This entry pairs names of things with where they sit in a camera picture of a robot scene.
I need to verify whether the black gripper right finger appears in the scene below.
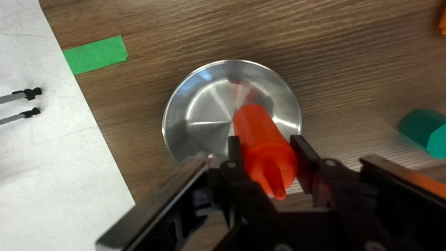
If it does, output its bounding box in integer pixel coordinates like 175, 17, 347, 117
288, 134, 345, 206

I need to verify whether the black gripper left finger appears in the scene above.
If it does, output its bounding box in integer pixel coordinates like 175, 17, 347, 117
219, 134, 253, 188

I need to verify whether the red ketchup bottle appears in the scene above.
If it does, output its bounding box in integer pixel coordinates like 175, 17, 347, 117
231, 102, 298, 202

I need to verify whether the round silver metal pan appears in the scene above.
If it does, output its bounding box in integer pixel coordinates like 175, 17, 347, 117
160, 58, 304, 164

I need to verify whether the green plastic cup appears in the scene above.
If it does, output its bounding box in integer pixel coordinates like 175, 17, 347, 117
396, 107, 446, 160

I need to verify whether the small green tape strip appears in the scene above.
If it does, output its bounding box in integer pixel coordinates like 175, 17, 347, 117
61, 35, 129, 76

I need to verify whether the folded orange cloth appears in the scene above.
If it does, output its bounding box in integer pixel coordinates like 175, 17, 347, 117
436, 4, 446, 37

